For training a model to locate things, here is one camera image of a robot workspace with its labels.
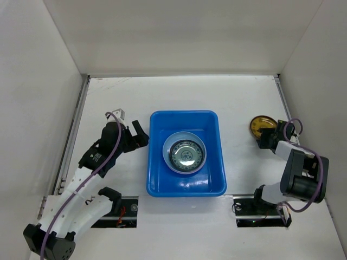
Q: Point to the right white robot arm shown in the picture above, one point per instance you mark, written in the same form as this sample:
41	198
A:
304	178

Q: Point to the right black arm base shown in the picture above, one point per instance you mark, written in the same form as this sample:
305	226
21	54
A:
252	212

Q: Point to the green floral plate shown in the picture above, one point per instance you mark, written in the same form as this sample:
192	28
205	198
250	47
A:
186	156

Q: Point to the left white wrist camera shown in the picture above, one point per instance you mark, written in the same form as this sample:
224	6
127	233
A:
118	113

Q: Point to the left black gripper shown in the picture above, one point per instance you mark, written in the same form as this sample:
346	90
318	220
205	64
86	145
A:
135	143

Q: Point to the yellow patterned plate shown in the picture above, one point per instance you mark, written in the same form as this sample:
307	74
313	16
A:
259	122

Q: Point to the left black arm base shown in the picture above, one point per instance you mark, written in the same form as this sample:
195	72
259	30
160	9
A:
123	216

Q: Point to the light blue plastic plate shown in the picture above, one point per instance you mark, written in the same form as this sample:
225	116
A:
177	137

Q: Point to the blue plastic bin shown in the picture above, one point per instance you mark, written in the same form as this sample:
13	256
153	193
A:
210	180

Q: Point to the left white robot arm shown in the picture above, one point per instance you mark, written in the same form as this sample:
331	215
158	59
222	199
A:
77	210

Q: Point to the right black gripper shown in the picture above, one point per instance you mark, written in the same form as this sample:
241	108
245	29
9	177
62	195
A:
267	137

